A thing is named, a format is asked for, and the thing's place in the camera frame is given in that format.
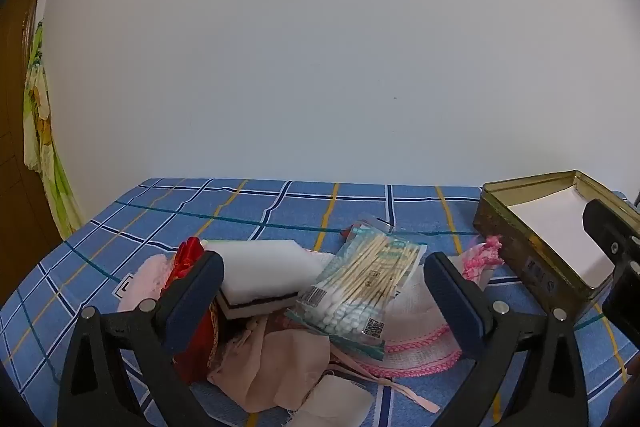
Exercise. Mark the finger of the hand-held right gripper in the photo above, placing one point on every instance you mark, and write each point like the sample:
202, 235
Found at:
607, 227
627, 297

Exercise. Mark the blue plaid bed sheet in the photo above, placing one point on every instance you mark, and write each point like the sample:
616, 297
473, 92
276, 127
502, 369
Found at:
300, 207

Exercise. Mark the white paper box lining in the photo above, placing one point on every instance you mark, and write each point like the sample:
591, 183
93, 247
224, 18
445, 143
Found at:
550, 227

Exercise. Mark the red fabric pouch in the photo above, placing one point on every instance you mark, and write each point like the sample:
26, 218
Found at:
187, 262

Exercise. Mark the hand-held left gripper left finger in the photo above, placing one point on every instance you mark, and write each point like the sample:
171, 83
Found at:
192, 302

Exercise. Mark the brown wooden wardrobe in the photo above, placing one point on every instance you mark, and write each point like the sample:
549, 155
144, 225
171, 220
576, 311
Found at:
12, 107

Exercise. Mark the pink fuzzy cloth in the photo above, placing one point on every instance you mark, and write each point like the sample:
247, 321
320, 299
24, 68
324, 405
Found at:
147, 277

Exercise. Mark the white gauze cloth pink trim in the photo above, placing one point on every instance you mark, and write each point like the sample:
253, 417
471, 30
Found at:
415, 337

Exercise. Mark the cotton swab packet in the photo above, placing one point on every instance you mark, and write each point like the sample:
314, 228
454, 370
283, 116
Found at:
360, 282

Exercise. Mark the gold metal tin box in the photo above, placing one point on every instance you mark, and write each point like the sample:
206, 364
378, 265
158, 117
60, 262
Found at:
525, 252

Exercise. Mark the white sponge with dark layer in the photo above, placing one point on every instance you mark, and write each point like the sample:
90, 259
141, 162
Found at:
270, 267

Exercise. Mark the green floral hanging cloth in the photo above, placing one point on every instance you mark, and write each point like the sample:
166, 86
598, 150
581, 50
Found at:
42, 147

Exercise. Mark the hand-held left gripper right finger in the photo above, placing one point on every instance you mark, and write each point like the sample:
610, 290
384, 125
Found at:
452, 302

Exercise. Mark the white cotton pad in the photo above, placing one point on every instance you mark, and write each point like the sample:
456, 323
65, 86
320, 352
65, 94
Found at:
330, 399

